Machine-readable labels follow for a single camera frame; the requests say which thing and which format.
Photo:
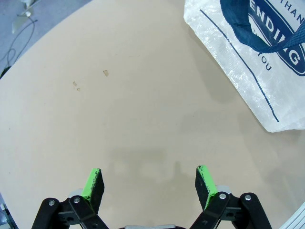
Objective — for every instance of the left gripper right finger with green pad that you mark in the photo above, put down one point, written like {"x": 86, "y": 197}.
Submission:
{"x": 203, "y": 186}

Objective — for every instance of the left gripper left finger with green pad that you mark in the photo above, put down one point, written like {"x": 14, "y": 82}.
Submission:
{"x": 95, "y": 186}

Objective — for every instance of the silver metal plate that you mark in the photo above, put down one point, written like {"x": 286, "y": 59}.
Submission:
{"x": 20, "y": 25}

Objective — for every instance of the aluminium frame rail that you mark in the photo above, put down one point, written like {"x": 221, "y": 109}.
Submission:
{"x": 4, "y": 214}
{"x": 297, "y": 219}

